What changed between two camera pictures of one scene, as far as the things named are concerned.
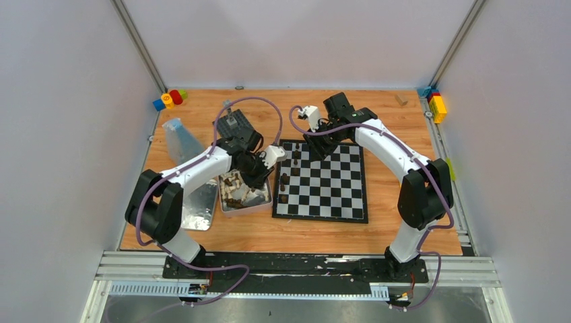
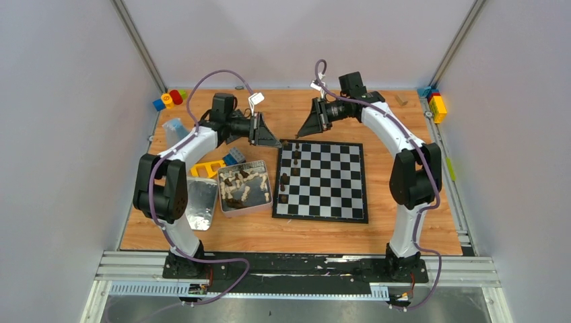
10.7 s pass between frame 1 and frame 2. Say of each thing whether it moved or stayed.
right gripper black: moved
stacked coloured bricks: stayed
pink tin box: stayed
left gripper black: moved
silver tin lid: stayed
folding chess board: stayed
